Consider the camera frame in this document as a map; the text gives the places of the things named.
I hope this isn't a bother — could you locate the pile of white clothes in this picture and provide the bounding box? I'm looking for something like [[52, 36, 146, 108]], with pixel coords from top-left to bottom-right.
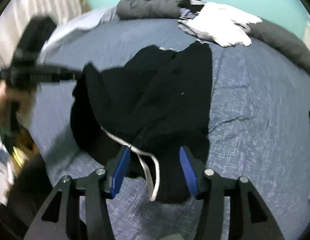
[[178, 2, 263, 47]]

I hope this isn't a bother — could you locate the person's left hand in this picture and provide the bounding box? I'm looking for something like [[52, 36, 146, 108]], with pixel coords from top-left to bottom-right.
[[0, 81, 36, 128]]

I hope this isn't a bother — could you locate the blue-grey bed sheet mattress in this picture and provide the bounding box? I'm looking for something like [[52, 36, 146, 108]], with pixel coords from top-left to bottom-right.
[[29, 19, 310, 239]]

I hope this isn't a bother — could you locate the light grey silky blanket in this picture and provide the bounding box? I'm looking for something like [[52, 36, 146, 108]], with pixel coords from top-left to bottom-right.
[[37, 7, 117, 63]]

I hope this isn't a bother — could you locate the black sweater with white trim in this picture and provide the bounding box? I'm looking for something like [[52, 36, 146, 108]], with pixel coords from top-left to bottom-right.
[[70, 41, 212, 204]]

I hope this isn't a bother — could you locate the dark grey rolled duvet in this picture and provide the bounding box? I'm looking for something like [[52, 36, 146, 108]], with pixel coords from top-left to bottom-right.
[[116, 0, 310, 75]]

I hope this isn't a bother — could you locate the striped curtain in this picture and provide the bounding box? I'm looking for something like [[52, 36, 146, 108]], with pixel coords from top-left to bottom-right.
[[0, 0, 90, 66]]

